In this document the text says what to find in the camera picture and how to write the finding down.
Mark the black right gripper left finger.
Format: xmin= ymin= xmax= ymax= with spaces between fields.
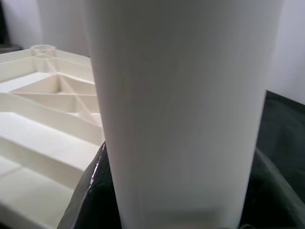
xmin=56 ymin=140 xmax=123 ymax=229

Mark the white plastic children table top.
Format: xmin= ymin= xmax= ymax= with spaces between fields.
xmin=0 ymin=44 xmax=107 ymax=229

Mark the black tablecloth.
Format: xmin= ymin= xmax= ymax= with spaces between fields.
xmin=0 ymin=0 xmax=305 ymax=229

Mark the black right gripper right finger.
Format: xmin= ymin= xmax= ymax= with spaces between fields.
xmin=237 ymin=145 xmax=305 ymax=229

